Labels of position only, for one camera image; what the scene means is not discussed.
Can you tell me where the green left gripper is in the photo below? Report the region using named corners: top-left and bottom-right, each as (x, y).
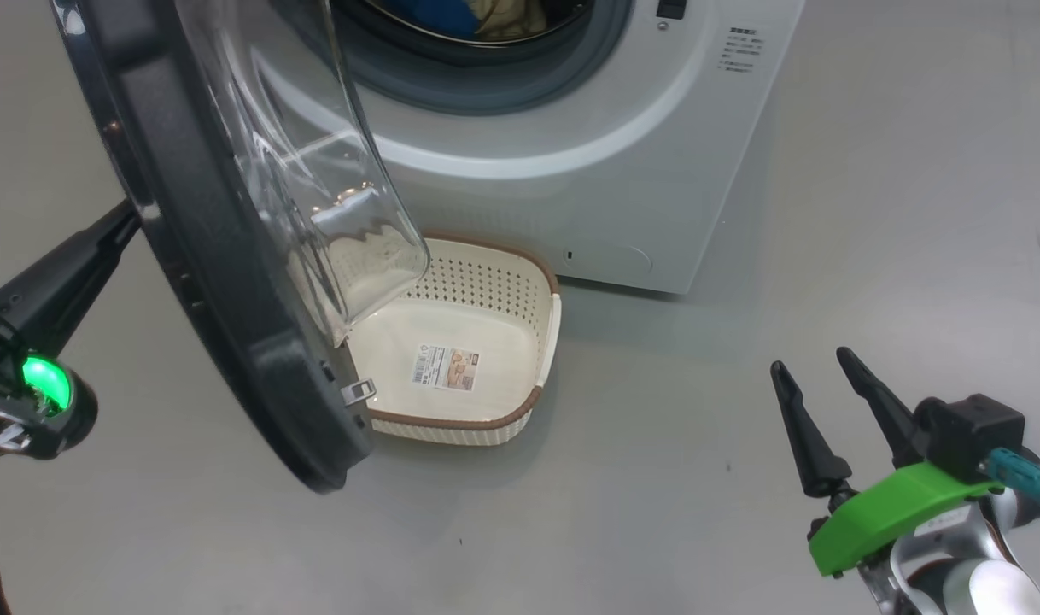
top-left (0, 199), bottom-right (143, 462)

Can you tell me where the cream perforated laundry basket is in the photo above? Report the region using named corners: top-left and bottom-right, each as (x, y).
top-left (298, 235), bottom-right (564, 448)

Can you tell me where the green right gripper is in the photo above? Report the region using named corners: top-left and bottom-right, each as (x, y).
top-left (770, 346), bottom-right (1005, 580)

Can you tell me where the white product label sticker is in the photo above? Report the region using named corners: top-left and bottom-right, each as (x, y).
top-left (412, 344), bottom-right (479, 393)

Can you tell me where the dark round washing machine door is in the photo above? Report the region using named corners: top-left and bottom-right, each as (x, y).
top-left (50, 0), bottom-right (432, 495)

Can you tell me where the teal connector camera cable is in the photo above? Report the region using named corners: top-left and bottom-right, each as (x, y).
top-left (985, 448), bottom-right (1040, 518)

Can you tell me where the white washing machine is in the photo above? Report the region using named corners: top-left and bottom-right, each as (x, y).
top-left (255, 0), bottom-right (808, 296)

